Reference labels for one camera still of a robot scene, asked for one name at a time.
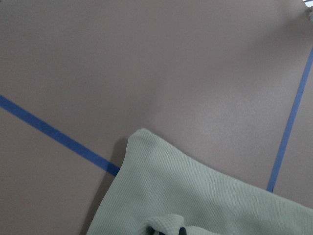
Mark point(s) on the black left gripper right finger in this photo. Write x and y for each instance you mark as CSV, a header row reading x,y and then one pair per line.
x,y
182,231

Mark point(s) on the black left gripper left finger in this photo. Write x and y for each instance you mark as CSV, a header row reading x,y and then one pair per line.
x,y
155,230

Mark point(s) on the olive green long-sleeve shirt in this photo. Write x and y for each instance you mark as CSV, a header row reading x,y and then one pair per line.
x,y
160,186

